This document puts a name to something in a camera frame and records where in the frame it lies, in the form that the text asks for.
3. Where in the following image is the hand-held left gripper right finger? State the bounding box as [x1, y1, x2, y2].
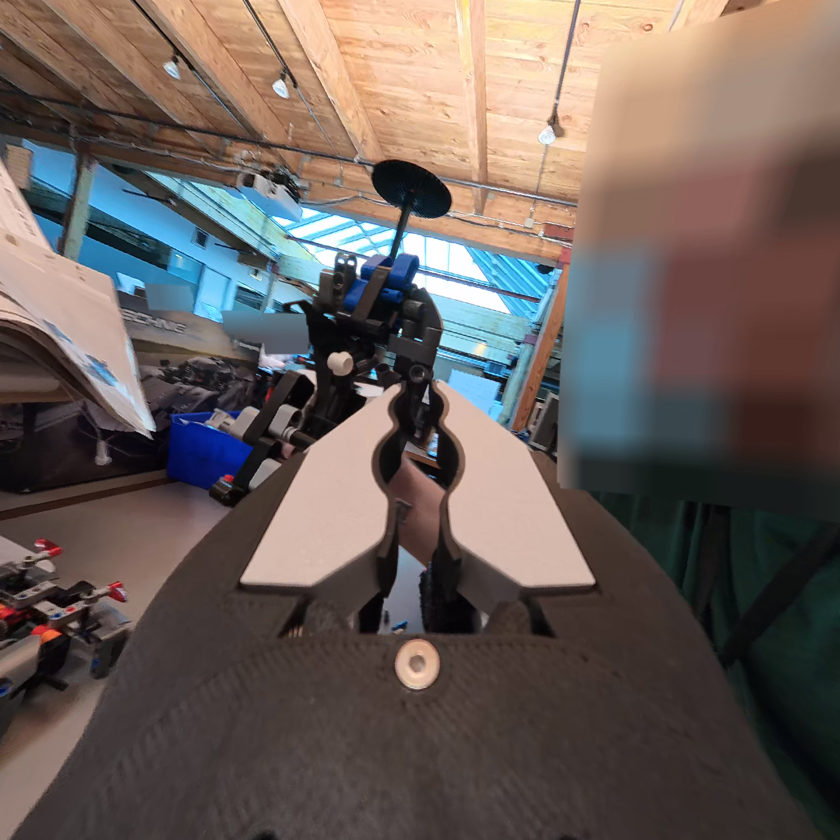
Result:
[420, 381, 598, 634]

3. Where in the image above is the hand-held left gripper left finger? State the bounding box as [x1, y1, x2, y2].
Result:
[239, 384, 403, 634]

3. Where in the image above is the black grey lego frame assembly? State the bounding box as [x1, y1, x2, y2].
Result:
[210, 159, 454, 508]

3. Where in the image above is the person's right forearm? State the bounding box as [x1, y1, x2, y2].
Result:
[392, 459, 448, 567]

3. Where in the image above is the large lego car chassis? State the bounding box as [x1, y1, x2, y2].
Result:
[0, 538, 135, 729]

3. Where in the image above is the lego instruction book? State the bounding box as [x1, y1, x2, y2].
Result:
[0, 154, 157, 435]

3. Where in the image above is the blue plastic bin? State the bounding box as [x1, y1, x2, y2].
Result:
[166, 410, 257, 491]

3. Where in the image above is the dark printed box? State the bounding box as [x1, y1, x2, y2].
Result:
[0, 308, 316, 494]

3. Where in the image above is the white ceiling projector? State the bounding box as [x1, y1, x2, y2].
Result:
[235, 169, 304, 221]

